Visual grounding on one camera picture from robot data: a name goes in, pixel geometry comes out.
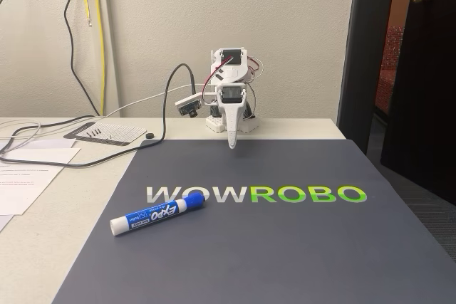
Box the blue Expo dry-erase marker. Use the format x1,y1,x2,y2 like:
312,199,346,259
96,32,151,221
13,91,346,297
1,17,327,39
109,192,206,237

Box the white black screw mat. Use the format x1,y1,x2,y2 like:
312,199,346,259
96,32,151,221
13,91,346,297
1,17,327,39
63,122,148,147

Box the grey WOWROBO mat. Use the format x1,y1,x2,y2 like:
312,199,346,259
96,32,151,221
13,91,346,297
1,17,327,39
52,139,456,304

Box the red patterned seat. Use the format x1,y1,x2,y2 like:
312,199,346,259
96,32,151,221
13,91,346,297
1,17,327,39
375,24,406,117

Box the blank white paper sheet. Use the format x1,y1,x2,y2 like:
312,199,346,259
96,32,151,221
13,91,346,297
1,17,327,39
0,147,83,167
0,138,77,154

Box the dark wooden door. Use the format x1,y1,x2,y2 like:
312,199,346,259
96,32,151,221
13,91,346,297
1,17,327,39
379,0,456,208

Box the printed white paper sheet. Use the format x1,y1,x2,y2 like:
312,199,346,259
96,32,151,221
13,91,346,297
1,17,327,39
0,164,63,217

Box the white gripper camera module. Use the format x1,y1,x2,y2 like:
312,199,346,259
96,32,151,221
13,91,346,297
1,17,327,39
174,92,204,118

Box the white cable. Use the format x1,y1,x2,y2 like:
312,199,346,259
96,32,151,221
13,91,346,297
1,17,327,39
0,84,195,155

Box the dark door frame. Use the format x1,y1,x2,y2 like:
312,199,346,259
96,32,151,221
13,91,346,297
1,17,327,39
336,0,399,156

